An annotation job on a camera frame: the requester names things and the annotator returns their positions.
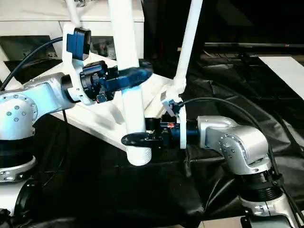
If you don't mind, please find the white plastic table top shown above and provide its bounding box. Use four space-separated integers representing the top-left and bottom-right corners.
4 51 186 153

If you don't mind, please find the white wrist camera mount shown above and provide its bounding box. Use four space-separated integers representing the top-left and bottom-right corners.
160 91 189 150
61 22 93 105

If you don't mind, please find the black plastic mat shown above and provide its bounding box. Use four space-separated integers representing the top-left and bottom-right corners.
0 53 304 228

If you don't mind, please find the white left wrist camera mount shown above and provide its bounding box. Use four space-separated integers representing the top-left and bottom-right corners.
61 22 93 105

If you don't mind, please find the white flat board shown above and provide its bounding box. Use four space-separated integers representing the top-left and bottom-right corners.
257 56 304 101

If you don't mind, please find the white cabinet with glass doors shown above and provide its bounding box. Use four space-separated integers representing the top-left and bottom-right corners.
0 0 146 63

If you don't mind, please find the tall black cabinet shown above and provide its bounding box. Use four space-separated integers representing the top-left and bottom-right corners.
143 0 190 60

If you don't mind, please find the black horizontal bar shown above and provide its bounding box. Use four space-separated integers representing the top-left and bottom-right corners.
203 42 304 50

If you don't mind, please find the white plastic table leg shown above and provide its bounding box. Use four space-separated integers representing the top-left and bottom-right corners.
108 0 153 167
172 0 204 96
65 0 83 27

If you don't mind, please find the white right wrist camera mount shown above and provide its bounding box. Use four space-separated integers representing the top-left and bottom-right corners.
160 91 189 150

